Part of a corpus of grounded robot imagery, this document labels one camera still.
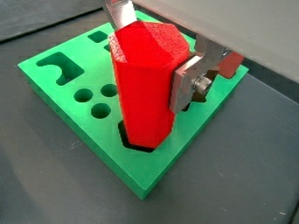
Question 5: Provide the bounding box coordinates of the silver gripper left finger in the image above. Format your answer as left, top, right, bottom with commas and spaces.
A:
103, 0, 136, 31

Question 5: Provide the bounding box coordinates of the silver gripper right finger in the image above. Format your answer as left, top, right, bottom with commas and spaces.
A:
170, 34, 231, 114

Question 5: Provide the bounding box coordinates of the red hexagonal prism peg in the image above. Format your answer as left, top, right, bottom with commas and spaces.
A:
108, 21, 190, 149

